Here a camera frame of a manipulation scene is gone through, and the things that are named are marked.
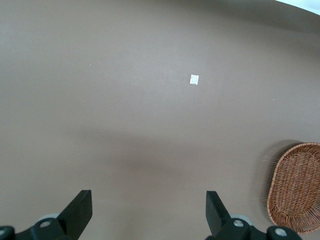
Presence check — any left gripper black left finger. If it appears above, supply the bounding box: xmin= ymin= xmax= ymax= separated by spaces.
xmin=0 ymin=189 xmax=93 ymax=240

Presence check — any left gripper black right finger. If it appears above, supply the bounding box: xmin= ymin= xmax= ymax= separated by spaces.
xmin=204 ymin=190 xmax=305 ymax=240

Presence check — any brown wicker basket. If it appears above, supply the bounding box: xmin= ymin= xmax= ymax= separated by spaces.
xmin=267 ymin=142 xmax=320 ymax=235

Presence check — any brown table cover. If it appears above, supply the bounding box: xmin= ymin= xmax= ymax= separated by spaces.
xmin=0 ymin=0 xmax=320 ymax=240

